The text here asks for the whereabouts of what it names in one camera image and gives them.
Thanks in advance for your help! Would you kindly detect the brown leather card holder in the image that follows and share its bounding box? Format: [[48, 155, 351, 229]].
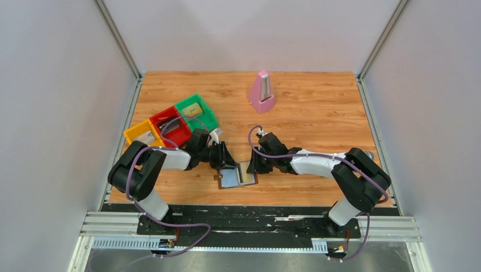
[[214, 163, 258, 189]]

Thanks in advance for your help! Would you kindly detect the gold card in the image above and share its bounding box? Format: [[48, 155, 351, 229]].
[[182, 103, 203, 117], [239, 161, 255, 185]]

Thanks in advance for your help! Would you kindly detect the black card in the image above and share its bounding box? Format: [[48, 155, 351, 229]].
[[157, 117, 180, 135]]

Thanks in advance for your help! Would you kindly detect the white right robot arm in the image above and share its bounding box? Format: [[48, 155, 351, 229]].
[[247, 125, 392, 226]]

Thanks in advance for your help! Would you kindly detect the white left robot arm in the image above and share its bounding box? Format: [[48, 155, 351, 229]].
[[107, 129, 238, 220]]

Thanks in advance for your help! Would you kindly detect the gold card in green bin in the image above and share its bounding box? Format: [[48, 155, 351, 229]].
[[182, 103, 203, 117]]

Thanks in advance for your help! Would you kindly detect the silver card in yellow bin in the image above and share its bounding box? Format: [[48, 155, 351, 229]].
[[134, 131, 156, 145]]

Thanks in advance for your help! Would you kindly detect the red plastic bin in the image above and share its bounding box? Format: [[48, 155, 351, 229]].
[[149, 106, 192, 148]]

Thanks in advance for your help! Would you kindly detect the green plastic bin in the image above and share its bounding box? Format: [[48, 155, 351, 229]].
[[175, 93, 218, 131]]

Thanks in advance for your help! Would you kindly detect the pink metronome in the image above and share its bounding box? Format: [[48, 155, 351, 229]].
[[248, 70, 275, 114]]

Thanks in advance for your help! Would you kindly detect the yellow plastic bin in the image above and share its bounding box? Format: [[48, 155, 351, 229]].
[[123, 119, 164, 147]]

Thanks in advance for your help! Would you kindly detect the black microphone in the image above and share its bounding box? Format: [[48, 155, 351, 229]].
[[364, 151, 375, 160]]

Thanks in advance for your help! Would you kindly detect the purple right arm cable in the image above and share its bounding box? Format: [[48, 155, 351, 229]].
[[248, 125, 389, 262]]

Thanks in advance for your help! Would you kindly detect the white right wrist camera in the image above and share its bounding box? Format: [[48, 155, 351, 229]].
[[256, 127, 266, 138]]

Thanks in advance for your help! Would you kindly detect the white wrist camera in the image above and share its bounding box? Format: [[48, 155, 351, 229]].
[[208, 127, 222, 146], [256, 127, 266, 138]]

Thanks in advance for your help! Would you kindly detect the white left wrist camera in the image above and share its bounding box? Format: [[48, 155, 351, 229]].
[[208, 127, 222, 146]]

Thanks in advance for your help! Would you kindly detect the black mounting rail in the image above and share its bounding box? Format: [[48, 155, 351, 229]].
[[81, 204, 361, 254]]

